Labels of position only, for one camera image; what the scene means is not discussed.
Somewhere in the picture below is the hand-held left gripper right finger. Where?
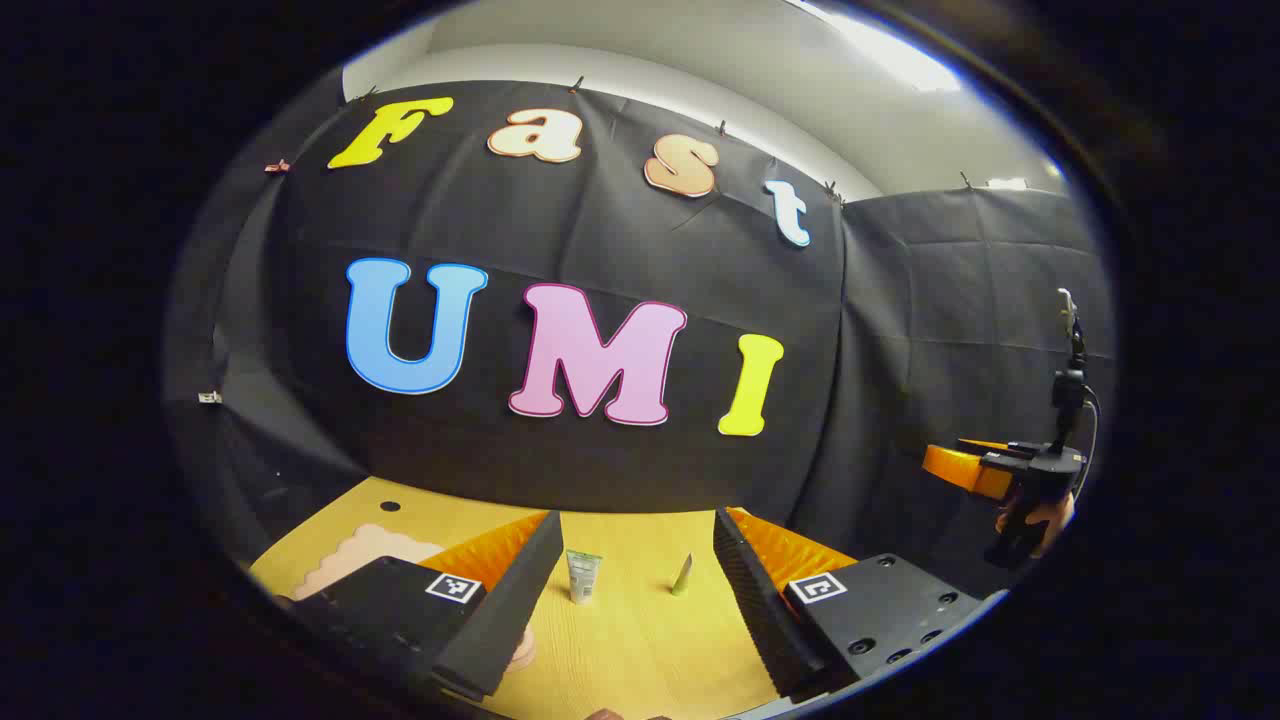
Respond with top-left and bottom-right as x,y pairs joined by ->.
712,506 -> 1001,703

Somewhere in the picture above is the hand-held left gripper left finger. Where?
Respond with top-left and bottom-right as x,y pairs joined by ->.
270,510 -> 566,703

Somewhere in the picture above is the white tube with green label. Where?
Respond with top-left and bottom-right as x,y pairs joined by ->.
566,548 -> 604,605

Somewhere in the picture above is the pink suitcase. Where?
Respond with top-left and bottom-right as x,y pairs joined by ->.
290,523 -> 541,673

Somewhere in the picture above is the black backdrop cloth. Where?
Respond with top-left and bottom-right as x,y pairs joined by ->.
165,78 -> 1116,601

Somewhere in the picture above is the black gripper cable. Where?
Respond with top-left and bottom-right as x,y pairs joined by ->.
1080,385 -> 1101,476

